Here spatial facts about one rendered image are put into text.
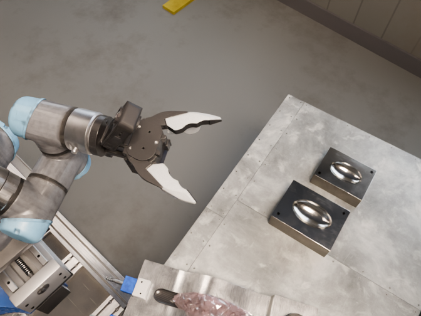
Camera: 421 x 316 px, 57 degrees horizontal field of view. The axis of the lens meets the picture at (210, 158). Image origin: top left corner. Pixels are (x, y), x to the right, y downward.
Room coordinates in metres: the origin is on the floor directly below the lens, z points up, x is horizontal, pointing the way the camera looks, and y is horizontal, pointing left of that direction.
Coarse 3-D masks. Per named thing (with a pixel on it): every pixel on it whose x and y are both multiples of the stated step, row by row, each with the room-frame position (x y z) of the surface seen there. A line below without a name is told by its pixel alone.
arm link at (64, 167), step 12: (48, 156) 0.36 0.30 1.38; (60, 156) 0.36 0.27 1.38; (72, 156) 0.37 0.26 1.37; (84, 156) 0.38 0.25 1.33; (36, 168) 0.34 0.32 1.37; (48, 168) 0.34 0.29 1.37; (60, 168) 0.34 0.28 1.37; (72, 168) 0.35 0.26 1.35; (84, 168) 0.37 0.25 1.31; (60, 180) 0.32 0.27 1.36; (72, 180) 0.33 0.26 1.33
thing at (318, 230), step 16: (288, 192) 0.52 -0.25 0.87; (304, 192) 0.52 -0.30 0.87; (288, 208) 0.47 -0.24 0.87; (304, 208) 0.48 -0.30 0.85; (320, 208) 0.47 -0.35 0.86; (336, 208) 0.47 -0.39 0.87; (272, 224) 0.44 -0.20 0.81; (288, 224) 0.42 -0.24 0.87; (304, 224) 0.42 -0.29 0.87; (320, 224) 0.42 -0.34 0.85; (336, 224) 0.42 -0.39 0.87; (304, 240) 0.38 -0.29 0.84; (320, 240) 0.37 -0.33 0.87
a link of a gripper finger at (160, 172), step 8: (152, 168) 0.29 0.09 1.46; (160, 168) 0.29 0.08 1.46; (160, 176) 0.28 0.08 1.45; (168, 176) 0.28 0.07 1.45; (160, 184) 0.26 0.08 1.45; (168, 184) 0.26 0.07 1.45; (176, 184) 0.26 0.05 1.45; (168, 192) 0.25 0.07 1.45; (176, 192) 0.25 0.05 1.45; (184, 192) 0.25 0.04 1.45; (184, 200) 0.24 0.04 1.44; (192, 200) 0.24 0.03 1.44
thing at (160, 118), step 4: (160, 112) 0.39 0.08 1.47; (164, 112) 0.39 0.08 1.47; (168, 112) 0.39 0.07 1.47; (172, 112) 0.39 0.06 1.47; (176, 112) 0.39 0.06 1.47; (180, 112) 0.39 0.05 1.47; (184, 112) 0.39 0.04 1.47; (188, 112) 0.39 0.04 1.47; (152, 116) 0.38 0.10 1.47; (156, 116) 0.38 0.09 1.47; (160, 116) 0.38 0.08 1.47; (164, 116) 0.38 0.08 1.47; (168, 116) 0.38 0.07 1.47; (172, 116) 0.38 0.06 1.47; (156, 120) 0.37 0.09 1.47; (160, 120) 0.37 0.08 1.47; (164, 120) 0.37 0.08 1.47; (160, 124) 0.37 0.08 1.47; (164, 124) 0.37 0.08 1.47; (164, 128) 0.37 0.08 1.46
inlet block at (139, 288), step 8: (112, 280) 0.25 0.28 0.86; (120, 280) 0.25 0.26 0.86; (128, 280) 0.25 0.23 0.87; (136, 280) 0.25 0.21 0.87; (144, 280) 0.25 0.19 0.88; (120, 288) 0.23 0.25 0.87; (128, 288) 0.23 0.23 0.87; (136, 288) 0.22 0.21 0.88; (144, 288) 0.22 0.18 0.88; (136, 296) 0.20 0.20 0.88; (144, 296) 0.20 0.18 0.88
